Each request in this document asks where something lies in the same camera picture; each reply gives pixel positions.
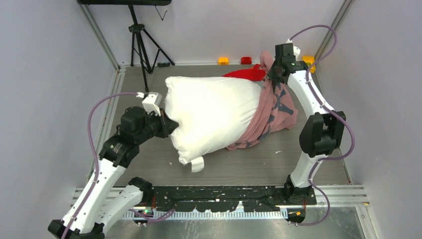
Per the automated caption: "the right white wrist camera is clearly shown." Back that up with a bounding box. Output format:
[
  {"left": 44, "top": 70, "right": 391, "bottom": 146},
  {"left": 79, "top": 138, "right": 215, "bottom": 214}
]
[{"left": 286, "top": 39, "right": 301, "bottom": 60}]

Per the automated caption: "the white pillow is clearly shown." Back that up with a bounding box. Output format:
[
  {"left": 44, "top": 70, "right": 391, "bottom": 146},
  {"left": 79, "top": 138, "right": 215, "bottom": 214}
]
[{"left": 165, "top": 76, "right": 262, "bottom": 173}]

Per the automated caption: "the red toy block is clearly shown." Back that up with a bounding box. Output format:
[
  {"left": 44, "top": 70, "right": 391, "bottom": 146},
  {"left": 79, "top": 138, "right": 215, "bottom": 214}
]
[{"left": 240, "top": 56, "right": 252, "bottom": 65}]

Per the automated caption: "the small black floor object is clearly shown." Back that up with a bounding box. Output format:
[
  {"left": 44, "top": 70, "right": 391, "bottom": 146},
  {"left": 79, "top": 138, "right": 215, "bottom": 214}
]
[{"left": 157, "top": 62, "right": 171, "bottom": 68}]

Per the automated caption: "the yellow green toy block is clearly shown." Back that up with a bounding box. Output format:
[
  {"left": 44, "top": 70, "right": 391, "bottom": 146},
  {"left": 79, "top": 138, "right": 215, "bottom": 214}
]
[{"left": 302, "top": 55, "right": 316, "bottom": 73}]

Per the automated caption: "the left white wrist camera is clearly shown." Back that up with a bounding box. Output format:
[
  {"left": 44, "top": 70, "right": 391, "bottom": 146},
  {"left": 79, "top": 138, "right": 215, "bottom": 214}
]
[{"left": 136, "top": 92, "right": 162, "bottom": 117}]

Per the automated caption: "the pink printed pillowcase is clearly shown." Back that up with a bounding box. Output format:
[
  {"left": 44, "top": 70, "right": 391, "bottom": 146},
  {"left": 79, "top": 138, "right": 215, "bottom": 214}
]
[{"left": 224, "top": 51, "right": 298, "bottom": 150}]

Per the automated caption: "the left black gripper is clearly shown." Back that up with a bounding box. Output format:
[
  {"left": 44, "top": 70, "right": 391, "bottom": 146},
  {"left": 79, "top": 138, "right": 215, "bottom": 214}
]
[{"left": 135, "top": 107, "right": 177, "bottom": 144}]

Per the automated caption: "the black overhead bar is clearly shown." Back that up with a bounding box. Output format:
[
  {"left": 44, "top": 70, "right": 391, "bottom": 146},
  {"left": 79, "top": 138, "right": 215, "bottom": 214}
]
[{"left": 77, "top": 0, "right": 172, "bottom": 6}]

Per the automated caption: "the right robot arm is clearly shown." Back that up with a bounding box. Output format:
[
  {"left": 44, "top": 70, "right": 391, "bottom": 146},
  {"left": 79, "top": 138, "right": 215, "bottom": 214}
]
[{"left": 268, "top": 42, "right": 346, "bottom": 205}]

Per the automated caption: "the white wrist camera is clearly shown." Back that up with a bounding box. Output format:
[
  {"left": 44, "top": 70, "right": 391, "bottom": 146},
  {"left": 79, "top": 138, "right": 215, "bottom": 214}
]
[
  {"left": 286, "top": 39, "right": 301, "bottom": 60},
  {"left": 136, "top": 92, "right": 162, "bottom": 117}
]

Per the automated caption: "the black tripod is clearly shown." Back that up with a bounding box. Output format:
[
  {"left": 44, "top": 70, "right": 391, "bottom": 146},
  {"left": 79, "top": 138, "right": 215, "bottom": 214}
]
[{"left": 128, "top": 5, "right": 175, "bottom": 92}]

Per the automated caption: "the small yellow toy block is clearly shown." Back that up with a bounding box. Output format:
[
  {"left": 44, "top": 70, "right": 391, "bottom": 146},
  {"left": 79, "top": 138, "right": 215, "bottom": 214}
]
[{"left": 217, "top": 57, "right": 229, "bottom": 65}]

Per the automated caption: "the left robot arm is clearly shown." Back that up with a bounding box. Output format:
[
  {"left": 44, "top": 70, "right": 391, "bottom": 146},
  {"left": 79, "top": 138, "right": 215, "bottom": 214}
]
[{"left": 48, "top": 107, "right": 179, "bottom": 239}]

